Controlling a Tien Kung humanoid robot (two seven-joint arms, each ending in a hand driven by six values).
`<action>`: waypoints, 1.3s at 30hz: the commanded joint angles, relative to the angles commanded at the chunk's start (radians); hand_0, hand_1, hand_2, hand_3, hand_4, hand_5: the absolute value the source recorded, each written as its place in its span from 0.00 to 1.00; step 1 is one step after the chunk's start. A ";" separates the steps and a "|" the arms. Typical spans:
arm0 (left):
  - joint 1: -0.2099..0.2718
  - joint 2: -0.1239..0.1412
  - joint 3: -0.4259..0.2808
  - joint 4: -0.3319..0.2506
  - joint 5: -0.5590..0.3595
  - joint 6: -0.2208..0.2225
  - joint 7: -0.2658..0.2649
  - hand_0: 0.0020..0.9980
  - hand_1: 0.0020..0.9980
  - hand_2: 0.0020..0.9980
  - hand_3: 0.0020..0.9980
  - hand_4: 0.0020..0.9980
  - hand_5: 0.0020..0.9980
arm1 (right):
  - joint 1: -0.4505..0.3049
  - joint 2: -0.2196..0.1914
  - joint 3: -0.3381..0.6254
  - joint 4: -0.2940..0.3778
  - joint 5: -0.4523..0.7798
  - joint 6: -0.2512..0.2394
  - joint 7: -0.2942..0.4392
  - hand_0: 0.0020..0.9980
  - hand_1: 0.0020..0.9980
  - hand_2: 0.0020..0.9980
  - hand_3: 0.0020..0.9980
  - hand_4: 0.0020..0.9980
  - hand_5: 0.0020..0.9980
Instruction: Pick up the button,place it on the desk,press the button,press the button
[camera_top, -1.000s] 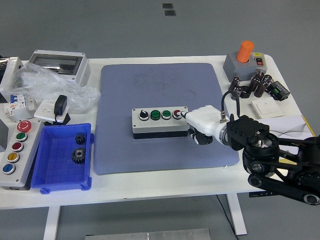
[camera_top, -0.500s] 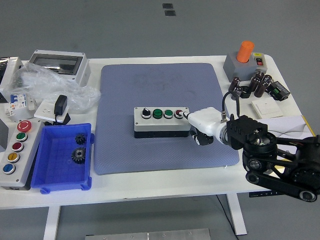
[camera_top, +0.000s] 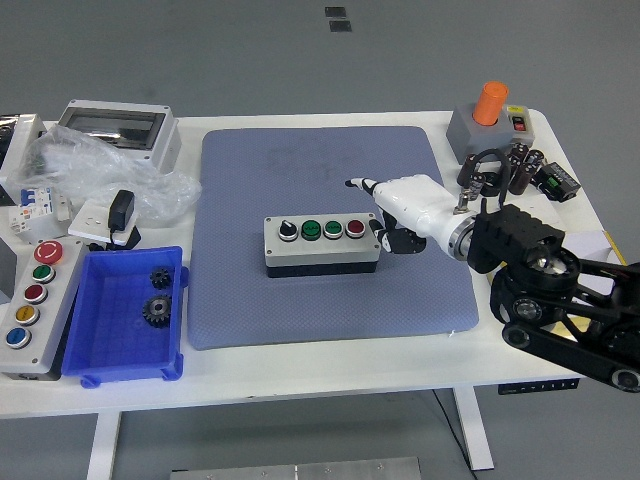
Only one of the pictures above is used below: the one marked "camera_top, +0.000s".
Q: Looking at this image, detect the white wall socket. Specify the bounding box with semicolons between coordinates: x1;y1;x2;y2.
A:
67;199;143;241

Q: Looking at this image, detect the black power adapter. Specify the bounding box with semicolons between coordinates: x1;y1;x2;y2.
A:
107;188;137;234

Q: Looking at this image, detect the metal floor plate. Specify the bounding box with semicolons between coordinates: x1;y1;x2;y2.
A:
169;456;424;480

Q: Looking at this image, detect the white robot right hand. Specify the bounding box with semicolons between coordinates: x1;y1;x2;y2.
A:
343;174;459;256

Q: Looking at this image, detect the grey five-button control box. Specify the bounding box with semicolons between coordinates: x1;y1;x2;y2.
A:
0;238;86;382

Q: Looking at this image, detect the black adapter cord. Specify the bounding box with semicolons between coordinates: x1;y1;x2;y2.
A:
88;227;144;251

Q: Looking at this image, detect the black green terminal module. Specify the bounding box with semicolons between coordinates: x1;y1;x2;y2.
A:
534;160;582;203

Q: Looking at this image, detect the black ring holder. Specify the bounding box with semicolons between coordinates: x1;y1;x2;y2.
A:
480;171;505;197

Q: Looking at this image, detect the white circuit breaker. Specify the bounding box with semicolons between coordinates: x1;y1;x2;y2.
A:
7;185;71;236

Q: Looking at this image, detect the blue plastic bin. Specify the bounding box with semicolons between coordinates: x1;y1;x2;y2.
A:
60;244;190;389

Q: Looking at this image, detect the grey metal object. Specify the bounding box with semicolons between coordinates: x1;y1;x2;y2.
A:
0;237;19;306

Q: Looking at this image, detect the black cable under table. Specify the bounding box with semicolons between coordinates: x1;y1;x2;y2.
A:
432;389;476;471

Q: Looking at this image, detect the white electrical box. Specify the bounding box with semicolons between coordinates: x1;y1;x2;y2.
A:
0;113;49;201

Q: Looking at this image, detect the grey switch box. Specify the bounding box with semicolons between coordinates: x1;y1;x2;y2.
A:
445;102;536;165

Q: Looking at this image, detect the blue-grey table mat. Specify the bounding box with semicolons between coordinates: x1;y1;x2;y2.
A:
187;124;479;351

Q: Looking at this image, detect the grey four-button control box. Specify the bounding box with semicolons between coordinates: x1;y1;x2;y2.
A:
263;213;382;280

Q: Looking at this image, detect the black table control panel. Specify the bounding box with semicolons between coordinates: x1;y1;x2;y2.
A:
497;378;581;396

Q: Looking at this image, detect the orange cylinder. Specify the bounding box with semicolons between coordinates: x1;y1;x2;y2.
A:
472;80;510;126

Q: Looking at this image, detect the large black gear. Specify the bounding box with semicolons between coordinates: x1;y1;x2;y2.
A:
141;294;174;330

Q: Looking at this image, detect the grey printed capacitor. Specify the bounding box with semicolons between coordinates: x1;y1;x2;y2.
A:
462;171;487;202

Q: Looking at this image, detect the grey enclosure with window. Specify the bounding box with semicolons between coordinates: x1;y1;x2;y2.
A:
55;98;181;174

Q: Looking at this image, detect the white table leg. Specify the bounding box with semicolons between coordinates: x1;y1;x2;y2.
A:
85;410;124;480
452;387;496;471

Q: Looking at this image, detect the clear plastic bag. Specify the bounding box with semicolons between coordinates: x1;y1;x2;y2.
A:
9;123;204;224

